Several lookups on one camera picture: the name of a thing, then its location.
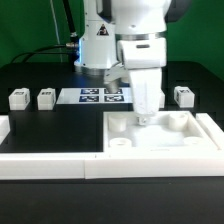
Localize white U-shaped obstacle fence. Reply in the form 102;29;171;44
0;113;224;180

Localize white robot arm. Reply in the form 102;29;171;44
75;0;192;125

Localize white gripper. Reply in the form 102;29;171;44
117;38;167;126

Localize white marker sheet with tags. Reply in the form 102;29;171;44
57;87;132;105

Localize white square table top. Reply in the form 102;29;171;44
103;111;219;154

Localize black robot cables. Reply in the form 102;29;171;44
9;0;81;73

